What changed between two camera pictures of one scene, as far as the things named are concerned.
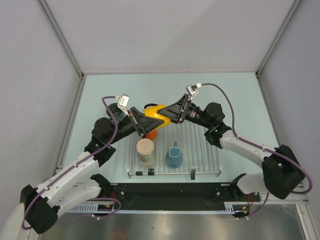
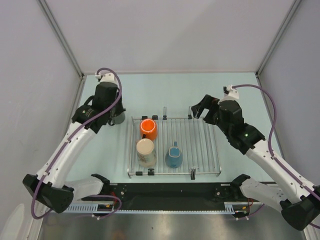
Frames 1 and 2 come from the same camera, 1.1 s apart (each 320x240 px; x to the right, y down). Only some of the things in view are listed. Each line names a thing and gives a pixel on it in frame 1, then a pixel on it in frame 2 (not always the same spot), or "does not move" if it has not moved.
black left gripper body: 125,127 to 118,108
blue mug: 173,157 does not move
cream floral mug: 146,155 does not move
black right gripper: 174,111 to 197,109
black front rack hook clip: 193,173 does not move
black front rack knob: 151,172 does not move
